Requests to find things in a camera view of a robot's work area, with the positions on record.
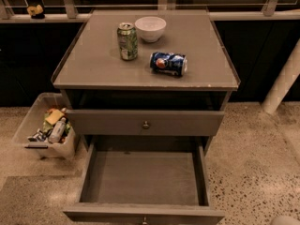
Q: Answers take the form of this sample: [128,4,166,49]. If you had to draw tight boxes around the grey drawer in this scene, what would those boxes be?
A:
[67,110,224,136]
[64,136,225,225]

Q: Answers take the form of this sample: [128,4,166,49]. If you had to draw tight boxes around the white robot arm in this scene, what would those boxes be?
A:
[270,216,300,225]

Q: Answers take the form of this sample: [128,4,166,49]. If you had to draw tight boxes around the grey drawer cabinet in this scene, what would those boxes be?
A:
[51,8,241,155]

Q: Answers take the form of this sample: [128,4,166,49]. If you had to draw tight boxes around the grey top drawer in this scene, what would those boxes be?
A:
[67,110,224,136]

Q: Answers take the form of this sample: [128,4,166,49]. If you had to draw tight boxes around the blue pepsi can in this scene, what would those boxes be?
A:
[150,52,188,77]

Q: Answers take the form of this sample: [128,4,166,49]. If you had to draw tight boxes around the green soda can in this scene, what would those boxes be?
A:
[117,22,138,61]

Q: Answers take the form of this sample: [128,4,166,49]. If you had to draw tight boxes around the white ceramic bowl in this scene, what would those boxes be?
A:
[135,16,167,42]

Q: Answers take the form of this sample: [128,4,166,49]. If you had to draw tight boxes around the yellow sponge in bin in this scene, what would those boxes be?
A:
[45,109,64,125]

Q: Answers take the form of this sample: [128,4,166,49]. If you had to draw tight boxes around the plastic water bottle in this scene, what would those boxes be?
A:
[48,117,67,143]

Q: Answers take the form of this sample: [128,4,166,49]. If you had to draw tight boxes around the clear plastic storage bin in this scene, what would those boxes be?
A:
[12,93,79,159]

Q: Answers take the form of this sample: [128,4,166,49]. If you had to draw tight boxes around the yellow black toy on ledge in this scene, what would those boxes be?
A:
[27,5,45,19]

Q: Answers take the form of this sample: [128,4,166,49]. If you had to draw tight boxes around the metal window railing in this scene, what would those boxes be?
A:
[0,0,300,23]

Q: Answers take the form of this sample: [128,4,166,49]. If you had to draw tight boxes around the white diagonal post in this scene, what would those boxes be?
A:
[262,39,300,114]

